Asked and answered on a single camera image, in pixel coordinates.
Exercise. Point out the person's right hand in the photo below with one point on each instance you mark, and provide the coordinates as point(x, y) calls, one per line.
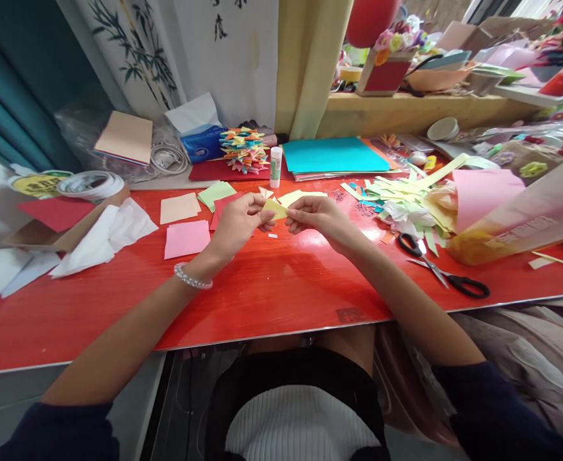
point(327, 221)

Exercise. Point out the person's left hand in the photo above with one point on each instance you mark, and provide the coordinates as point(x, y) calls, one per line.
point(230, 225)

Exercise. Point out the person's left thumb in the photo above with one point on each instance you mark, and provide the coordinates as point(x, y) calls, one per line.
point(254, 200)

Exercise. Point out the person's right index finger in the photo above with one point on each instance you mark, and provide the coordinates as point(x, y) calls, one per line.
point(305, 201)

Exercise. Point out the person's right fingers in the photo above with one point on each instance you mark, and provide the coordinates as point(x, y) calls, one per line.
point(298, 227)

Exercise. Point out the person's right thumb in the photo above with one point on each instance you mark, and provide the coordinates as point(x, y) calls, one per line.
point(298, 213)

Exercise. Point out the person's left fingers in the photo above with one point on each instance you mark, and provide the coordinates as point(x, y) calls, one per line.
point(265, 223)

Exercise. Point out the yellow paper piece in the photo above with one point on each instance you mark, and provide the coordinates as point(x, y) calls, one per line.
point(275, 209)

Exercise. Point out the yellow square papers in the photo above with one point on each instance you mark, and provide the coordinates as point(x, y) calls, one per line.
point(296, 196)

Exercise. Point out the small pink folded paper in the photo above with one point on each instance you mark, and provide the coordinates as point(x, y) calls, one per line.
point(266, 191)

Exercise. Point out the red square paper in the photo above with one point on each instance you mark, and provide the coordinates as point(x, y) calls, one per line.
point(222, 206)

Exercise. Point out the white glue stick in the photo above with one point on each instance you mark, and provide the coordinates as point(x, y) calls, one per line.
point(276, 168)

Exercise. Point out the green square papers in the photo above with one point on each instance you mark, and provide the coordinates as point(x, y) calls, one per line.
point(214, 194)

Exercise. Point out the pile of colourful folded papers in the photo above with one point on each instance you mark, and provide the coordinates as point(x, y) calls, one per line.
point(244, 151)

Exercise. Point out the large red paper sheet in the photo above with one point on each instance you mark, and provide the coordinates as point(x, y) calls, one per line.
point(209, 172)

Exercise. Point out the stack of sheets teal top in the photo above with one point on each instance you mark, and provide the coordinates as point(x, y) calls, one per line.
point(331, 154)

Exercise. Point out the peach square paper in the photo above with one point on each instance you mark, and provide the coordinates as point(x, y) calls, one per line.
point(179, 208)

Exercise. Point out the pink square paper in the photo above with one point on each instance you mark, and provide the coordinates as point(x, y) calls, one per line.
point(186, 239)

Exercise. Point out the blue tissue pack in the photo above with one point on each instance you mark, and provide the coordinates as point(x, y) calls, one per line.
point(202, 141)

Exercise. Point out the pile of green paper strips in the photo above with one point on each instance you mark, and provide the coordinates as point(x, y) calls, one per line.
point(406, 197)

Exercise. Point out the yellow curtain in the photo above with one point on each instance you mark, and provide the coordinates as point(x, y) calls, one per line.
point(310, 62)

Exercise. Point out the stack of sheets peach top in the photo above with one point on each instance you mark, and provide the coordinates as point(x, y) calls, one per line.
point(123, 138)

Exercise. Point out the cardboard box of felt flowers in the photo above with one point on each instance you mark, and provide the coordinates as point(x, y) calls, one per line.
point(387, 72)

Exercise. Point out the wooden shelf with craft items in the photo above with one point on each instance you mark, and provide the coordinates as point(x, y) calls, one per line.
point(430, 113)

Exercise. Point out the white bowl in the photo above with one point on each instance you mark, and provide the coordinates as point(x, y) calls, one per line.
point(442, 128)

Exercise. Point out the white crumpled tissue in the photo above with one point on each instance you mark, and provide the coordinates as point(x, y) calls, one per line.
point(103, 245)

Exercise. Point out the bamboo ink painting scroll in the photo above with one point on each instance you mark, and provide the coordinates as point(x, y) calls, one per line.
point(190, 53)

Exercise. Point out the white double-sided tape roll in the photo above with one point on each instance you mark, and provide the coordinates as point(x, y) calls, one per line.
point(91, 185)

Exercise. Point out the brown cardboard box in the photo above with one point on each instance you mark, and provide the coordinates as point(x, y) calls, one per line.
point(86, 225)

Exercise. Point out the peach plastic bowl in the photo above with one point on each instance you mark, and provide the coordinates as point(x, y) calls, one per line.
point(439, 77)

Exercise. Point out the person's body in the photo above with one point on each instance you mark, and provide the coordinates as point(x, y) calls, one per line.
point(295, 413)

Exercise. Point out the clear plastic bag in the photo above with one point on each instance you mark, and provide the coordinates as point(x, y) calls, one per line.
point(77, 129)

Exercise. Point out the red lantern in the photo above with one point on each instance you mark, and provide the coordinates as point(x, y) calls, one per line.
point(370, 21)

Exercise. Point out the pink wrapped bouquet cone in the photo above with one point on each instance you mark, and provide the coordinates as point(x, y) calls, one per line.
point(507, 216)

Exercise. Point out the green and yellow round label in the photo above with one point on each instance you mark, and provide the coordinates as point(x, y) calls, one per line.
point(34, 185)

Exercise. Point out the peach paper scrap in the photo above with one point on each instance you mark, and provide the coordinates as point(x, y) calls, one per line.
point(540, 263)

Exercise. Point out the teal curtain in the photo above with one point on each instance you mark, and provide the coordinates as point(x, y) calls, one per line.
point(26, 72)

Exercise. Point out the long yellow paper strip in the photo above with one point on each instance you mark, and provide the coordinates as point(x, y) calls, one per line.
point(560, 260)

